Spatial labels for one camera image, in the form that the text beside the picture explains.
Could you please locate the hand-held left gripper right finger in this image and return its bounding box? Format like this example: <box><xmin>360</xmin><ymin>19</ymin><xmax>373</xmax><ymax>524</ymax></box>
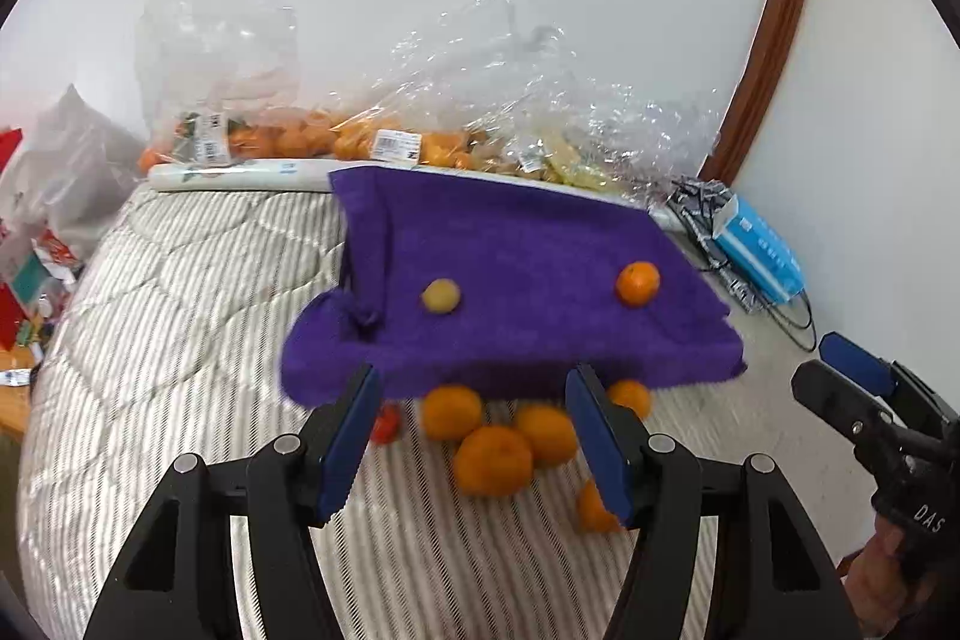
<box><xmin>564</xmin><ymin>364</ymin><xmax>848</xmax><ymax>640</ymax></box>

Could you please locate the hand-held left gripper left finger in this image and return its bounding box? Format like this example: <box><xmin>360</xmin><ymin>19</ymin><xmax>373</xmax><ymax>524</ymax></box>
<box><xmin>82</xmin><ymin>364</ymin><xmax>383</xmax><ymax>640</ymax></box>

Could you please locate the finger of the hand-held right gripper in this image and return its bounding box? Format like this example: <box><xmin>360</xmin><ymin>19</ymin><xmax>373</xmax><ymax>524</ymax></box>
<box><xmin>819</xmin><ymin>331</ymin><xmax>960</xmax><ymax>435</ymax></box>
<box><xmin>792</xmin><ymin>359</ymin><xmax>897</xmax><ymax>457</ymax></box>

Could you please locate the red cherry tomato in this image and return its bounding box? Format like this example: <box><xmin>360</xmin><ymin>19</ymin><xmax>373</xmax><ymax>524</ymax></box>
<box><xmin>369</xmin><ymin>404</ymin><xmax>402</xmax><ymax>446</ymax></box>

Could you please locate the large orange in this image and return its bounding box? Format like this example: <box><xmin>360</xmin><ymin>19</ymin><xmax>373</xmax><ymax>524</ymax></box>
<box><xmin>452</xmin><ymin>425</ymin><xmax>535</xmax><ymax>498</ymax></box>

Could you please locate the small mandarin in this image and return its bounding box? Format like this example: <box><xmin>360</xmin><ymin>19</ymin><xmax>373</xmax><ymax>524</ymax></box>
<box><xmin>616</xmin><ymin>261</ymin><xmax>662</xmax><ymax>309</ymax></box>

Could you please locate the small yellow round fruit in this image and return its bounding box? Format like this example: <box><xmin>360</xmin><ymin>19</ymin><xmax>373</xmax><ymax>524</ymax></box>
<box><xmin>421</xmin><ymin>278</ymin><xmax>461</xmax><ymax>316</ymax></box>

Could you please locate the clear bag of brown fruits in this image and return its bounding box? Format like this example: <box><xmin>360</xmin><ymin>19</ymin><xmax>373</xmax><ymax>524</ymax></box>
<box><xmin>461</xmin><ymin>122</ymin><xmax>526</xmax><ymax>176</ymax></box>

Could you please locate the person's right hand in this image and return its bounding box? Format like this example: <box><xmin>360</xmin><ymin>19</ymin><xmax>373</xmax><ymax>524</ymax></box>
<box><xmin>838</xmin><ymin>520</ymin><xmax>935</xmax><ymax>640</ymax></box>

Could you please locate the blue tissue pack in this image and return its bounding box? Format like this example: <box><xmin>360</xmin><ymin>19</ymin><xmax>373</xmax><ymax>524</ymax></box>
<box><xmin>709</xmin><ymin>195</ymin><xmax>807</xmax><ymax>305</ymax></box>

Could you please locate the grey patterned cloth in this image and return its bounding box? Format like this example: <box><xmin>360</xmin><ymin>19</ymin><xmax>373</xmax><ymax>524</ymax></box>
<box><xmin>666</xmin><ymin>177</ymin><xmax>766</xmax><ymax>313</ymax></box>

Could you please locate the purple towel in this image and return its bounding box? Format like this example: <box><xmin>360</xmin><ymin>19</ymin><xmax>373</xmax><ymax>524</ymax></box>
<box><xmin>281</xmin><ymin>164</ymin><xmax>747</xmax><ymax>405</ymax></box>

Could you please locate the clear bag of yellow fruit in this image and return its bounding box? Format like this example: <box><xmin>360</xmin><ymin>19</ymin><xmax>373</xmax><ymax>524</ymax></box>
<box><xmin>510</xmin><ymin>77</ymin><xmax>725</xmax><ymax>208</ymax></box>

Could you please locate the clear bag of oranges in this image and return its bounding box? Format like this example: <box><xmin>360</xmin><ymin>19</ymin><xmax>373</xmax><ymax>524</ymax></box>
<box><xmin>300</xmin><ymin>0</ymin><xmax>526</xmax><ymax>170</ymax></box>

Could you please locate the wooden side table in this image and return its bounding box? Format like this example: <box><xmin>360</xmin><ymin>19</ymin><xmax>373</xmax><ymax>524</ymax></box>
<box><xmin>0</xmin><ymin>340</ymin><xmax>46</xmax><ymax>435</ymax></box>

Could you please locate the teal and red packet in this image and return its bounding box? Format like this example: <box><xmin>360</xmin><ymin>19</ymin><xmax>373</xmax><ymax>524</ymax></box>
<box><xmin>9</xmin><ymin>233</ymin><xmax>82</xmax><ymax>315</ymax></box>

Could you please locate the clear bag of mandarins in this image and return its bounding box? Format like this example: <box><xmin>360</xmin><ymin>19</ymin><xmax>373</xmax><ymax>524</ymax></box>
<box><xmin>135</xmin><ymin>0</ymin><xmax>305</xmax><ymax>167</ymax></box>

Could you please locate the white plastic bag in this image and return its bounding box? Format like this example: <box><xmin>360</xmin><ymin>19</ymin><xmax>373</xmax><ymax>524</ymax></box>
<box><xmin>0</xmin><ymin>83</ymin><xmax>149</xmax><ymax>259</ymax></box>

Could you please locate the red paper bag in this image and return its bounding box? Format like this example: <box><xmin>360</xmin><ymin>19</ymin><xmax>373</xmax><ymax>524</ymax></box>
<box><xmin>0</xmin><ymin>128</ymin><xmax>25</xmax><ymax>178</ymax></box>

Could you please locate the black cable bundle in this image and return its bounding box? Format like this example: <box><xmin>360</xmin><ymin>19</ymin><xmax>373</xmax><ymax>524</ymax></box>
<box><xmin>675</xmin><ymin>182</ymin><xmax>818</xmax><ymax>352</ymax></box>

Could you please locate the brown wooden door frame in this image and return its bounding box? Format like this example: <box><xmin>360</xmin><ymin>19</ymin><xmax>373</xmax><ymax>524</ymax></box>
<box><xmin>701</xmin><ymin>0</ymin><xmax>822</xmax><ymax>184</ymax></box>

